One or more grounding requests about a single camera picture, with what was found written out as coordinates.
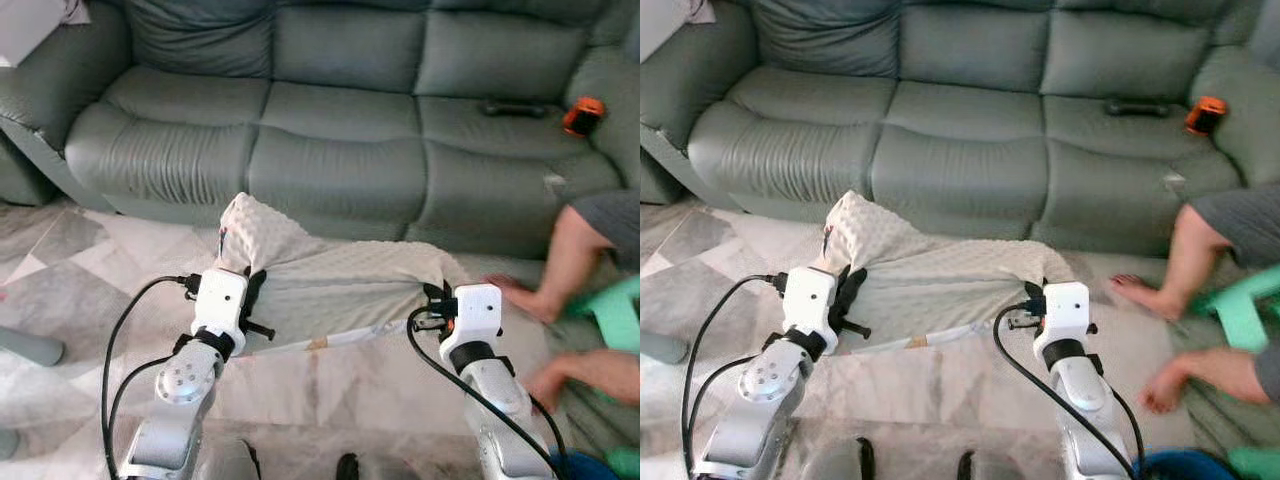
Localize beige dotted pillow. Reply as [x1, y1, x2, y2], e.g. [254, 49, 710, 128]
[218, 192, 471, 353]
[822, 190, 1076, 353]

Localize green leather three-seat sofa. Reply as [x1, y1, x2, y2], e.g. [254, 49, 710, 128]
[640, 0, 1280, 259]
[0, 0, 641, 263]

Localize person's hand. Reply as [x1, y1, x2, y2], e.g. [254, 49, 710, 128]
[1140, 357, 1198, 414]
[525, 358, 576, 413]

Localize silver left robot leg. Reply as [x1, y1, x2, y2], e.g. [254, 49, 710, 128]
[195, 440, 263, 480]
[800, 437, 879, 480]

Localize silver robot leg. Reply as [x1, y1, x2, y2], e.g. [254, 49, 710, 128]
[958, 450, 1036, 480]
[195, 440, 263, 480]
[337, 452, 421, 480]
[800, 437, 879, 480]

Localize person's bare leg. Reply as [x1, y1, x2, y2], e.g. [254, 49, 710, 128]
[1108, 203, 1241, 321]
[483, 205, 613, 324]

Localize silver right robot leg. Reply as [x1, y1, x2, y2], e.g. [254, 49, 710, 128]
[337, 452, 421, 480]
[958, 450, 1036, 480]

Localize green plastic stool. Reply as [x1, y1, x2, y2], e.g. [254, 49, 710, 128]
[1200, 265, 1280, 353]
[565, 275, 641, 356]

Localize person's grey shorts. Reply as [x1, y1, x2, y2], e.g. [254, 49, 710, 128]
[1190, 185, 1280, 269]
[568, 190, 641, 269]

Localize black remote control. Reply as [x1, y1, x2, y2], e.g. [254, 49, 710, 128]
[1105, 97, 1171, 118]
[483, 98, 549, 119]

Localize blue plastic bin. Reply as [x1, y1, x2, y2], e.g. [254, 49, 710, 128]
[1135, 450, 1236, 480]
[548, 452, 619, 480]

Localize orange and black canister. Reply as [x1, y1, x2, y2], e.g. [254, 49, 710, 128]
[562, 96, 607, 138]
[1185, 96, 1229, 136]

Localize green plastic container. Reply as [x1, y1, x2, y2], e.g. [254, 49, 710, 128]
[605, 445, 641, 480]
[1225, 447, 1280, 480]

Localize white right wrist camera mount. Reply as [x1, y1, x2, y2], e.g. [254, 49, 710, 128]
[1032, 281, 1092, 356]
[438, 284, 503, 363]

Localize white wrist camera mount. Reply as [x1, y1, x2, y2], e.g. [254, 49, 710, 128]
[1032, 281, 1092, 356]
[782, 265, 839, 343]
[192, 267, 249, 343]
[438, 284, 503, 363]

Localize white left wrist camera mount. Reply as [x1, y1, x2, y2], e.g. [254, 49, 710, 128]
[192, 267, 249, 343]
[782, 265, 839, 343]

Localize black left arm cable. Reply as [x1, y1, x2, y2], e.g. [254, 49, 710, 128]
[680, 272, 788, 480]
[692, 340, 776, 471]
[108, 340, 191, 480]
[101, 275, 196, 480]

